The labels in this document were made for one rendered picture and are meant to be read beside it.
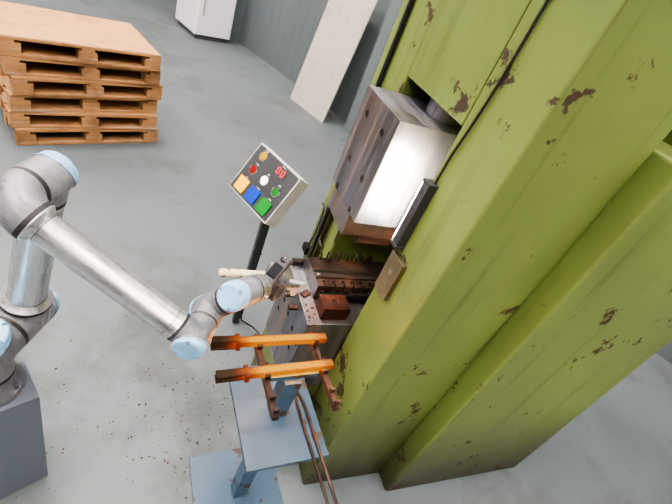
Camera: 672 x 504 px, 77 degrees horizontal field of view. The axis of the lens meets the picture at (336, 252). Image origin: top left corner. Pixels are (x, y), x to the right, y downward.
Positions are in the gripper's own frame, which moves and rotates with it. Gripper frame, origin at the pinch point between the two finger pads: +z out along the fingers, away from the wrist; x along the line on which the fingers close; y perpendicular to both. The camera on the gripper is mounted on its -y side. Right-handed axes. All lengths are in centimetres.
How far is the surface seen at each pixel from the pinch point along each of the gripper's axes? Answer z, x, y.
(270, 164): 49, -55, -19
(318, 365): -9.2, 28.0, 18.6
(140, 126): 170, -262, 44
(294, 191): 46, -35, -15
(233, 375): -32.4, 10.9, 25.7
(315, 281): 25.2, 2.1, 8.0
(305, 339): -3.9, 18.1, 16.7
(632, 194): 10, 77, -78
